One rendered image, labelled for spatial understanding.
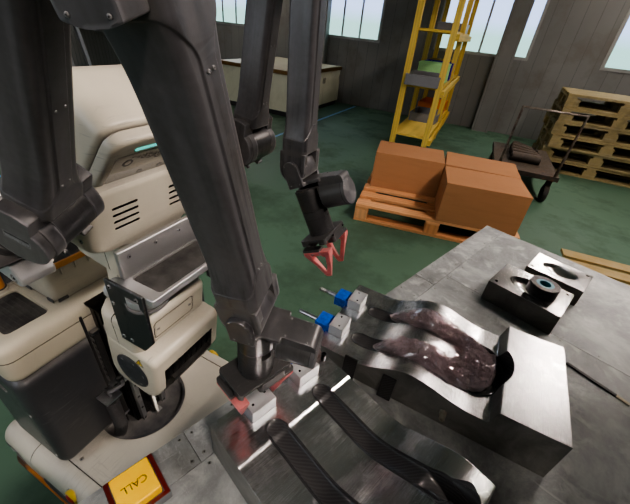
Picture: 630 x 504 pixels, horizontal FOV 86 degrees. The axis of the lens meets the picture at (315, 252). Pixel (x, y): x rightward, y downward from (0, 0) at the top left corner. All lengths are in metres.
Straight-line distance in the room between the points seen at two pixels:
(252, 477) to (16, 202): 0.48
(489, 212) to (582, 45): 5.10
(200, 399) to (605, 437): 1.18
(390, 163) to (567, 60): 4.92
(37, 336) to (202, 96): 0.88
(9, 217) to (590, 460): 1.03
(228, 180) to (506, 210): 2.91
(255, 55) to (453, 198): 2.47
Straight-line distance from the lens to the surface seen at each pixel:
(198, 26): 0.26
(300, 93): 0.69
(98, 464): 1.41
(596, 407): 1.07
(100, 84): 0.64
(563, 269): 1.43
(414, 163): 3.43
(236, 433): 0.66
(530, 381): 0.86
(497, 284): 1.16
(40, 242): 0.51
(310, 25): 0.67
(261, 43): 0.72
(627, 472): 1.00
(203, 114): 0.26
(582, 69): 7.86
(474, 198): 3.04
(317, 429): 0.67
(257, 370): 0.56
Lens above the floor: 1.47
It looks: 34 degrees down
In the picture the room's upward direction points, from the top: 6 degrees clockwise
